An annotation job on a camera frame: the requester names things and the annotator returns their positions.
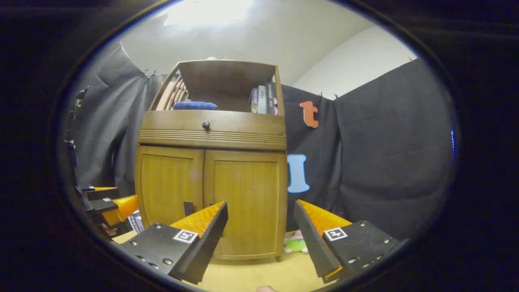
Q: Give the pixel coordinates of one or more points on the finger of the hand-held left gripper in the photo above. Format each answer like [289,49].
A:
[101,194]
[121,207]

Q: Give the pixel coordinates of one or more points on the wooden drawer with black knob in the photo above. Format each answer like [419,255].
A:
[243,121]

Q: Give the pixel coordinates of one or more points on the green and pink plush toy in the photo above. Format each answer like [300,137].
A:
[295,243]

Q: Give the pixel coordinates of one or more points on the black backdrop cloth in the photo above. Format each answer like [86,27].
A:
[385,142]

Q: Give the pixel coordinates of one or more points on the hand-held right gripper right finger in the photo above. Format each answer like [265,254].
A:
[312,243]

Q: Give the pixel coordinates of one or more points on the black shelf book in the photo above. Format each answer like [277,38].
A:
[271,97]

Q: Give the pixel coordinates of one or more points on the yellow wood-pattern puzzle mat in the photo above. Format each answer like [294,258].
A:
[251,271]

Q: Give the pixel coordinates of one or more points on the folded blue cloth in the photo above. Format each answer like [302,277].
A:
[194,106]

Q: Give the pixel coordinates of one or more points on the grey shelf book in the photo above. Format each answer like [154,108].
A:
[262,99]

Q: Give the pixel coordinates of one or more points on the wooden double-door shoe cabinet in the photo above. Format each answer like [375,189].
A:
[211,140]

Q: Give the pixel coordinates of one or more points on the wooden shoe cabinet door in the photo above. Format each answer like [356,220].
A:
[251,194]
[168,182]

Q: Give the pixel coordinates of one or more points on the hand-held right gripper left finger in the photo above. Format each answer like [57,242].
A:
[211,243]

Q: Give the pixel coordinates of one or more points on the dark blue shelf book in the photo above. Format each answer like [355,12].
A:
[253,101]

